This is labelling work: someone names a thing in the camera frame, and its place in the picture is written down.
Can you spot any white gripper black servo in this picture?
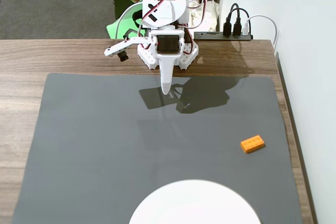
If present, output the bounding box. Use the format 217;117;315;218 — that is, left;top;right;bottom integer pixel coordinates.
150;30;185;96

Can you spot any orange lego block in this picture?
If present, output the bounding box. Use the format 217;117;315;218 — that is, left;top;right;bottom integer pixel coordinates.
240;134;266;154

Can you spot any white round plate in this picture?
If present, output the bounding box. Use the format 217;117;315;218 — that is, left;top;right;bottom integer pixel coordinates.
128;179;262;224

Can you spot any black usb hub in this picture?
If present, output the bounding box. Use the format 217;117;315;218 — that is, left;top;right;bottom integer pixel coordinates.
194;31;254;41

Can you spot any black table clamp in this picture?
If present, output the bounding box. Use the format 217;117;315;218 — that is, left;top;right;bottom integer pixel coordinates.
132;9;145;27

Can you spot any light green plastic chair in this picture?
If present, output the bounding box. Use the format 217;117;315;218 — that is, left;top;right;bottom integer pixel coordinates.
106;2;148;40

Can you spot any white plastic bag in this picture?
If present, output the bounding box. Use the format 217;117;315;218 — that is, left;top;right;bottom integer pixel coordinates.
187;0;221;33

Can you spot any grey table mat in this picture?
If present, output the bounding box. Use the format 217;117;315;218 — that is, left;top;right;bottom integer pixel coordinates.
10;73;304;224

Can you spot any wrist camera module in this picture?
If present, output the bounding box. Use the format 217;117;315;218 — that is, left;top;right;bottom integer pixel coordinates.
117;50;130;63

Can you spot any black camera cable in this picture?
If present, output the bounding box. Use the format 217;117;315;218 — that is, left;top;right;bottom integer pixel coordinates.
122;27;141;41

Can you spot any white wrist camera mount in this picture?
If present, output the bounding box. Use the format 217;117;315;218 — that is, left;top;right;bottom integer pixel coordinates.
103;36;153;58

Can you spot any white robot power cable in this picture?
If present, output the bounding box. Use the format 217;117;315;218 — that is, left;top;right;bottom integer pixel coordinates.
115;1;144;40

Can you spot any white usb plug cable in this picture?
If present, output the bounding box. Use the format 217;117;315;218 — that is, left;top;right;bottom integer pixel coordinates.
241;15;279;51

